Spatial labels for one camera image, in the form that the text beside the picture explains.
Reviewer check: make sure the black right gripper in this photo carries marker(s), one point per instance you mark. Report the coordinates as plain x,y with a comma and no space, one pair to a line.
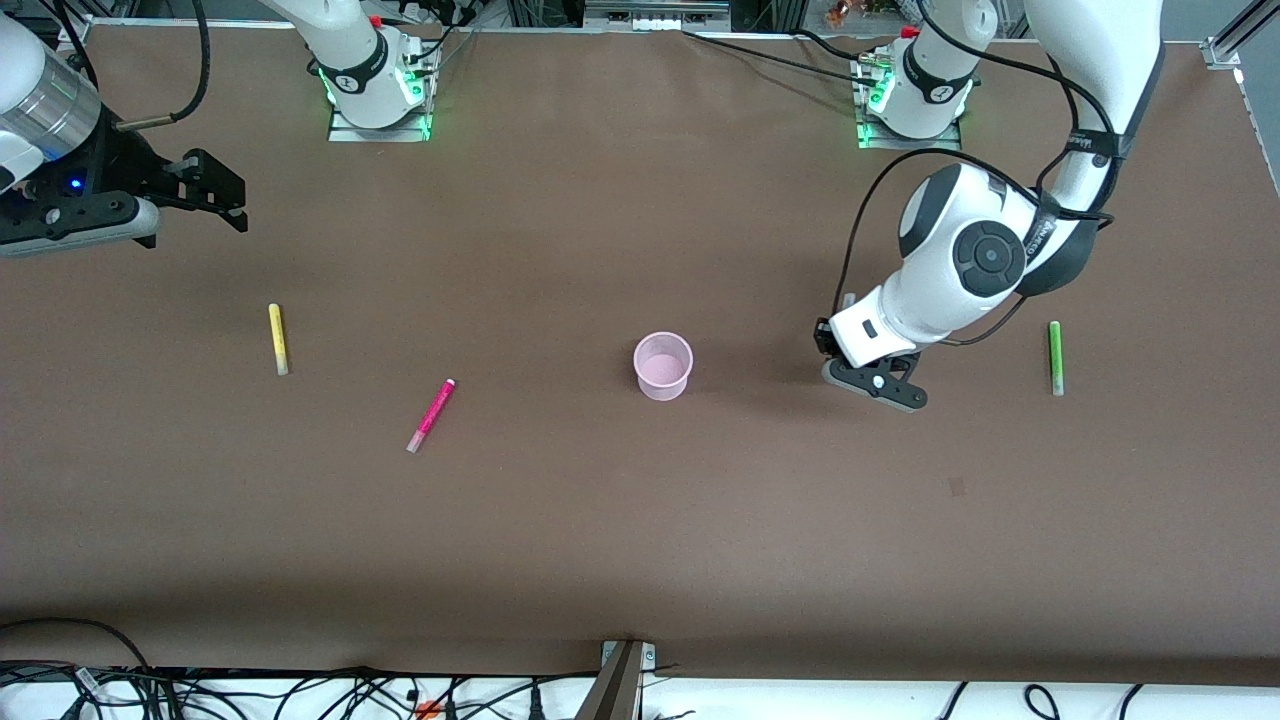
120,165

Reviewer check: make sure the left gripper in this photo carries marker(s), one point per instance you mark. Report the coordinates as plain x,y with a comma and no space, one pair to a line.
824,337

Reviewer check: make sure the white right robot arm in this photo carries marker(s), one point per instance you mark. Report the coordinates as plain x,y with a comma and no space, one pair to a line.
350,50

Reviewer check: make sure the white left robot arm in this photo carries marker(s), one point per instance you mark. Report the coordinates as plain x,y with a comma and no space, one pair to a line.
960,290

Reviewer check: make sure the pink cup holder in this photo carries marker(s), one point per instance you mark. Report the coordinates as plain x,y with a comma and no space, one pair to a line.
663,385

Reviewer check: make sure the yellow pen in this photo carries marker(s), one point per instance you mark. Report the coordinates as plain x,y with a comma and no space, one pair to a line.
278,340

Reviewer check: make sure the green pen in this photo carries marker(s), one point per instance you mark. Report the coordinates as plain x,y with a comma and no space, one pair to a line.
1055,355

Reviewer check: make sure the pink pen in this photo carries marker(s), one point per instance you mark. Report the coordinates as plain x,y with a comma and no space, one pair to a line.
431,415

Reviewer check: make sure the grey power strip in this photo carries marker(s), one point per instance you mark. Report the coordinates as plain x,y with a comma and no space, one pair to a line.
655,18

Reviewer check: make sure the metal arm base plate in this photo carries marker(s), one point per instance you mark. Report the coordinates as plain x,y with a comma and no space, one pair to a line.
880,143
345,133

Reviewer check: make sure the aluminium frame extrusion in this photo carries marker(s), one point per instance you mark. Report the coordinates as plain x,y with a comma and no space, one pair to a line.
1225,52
78,30

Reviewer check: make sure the metal table bracket post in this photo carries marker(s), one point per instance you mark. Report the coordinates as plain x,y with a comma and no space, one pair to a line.
615,690

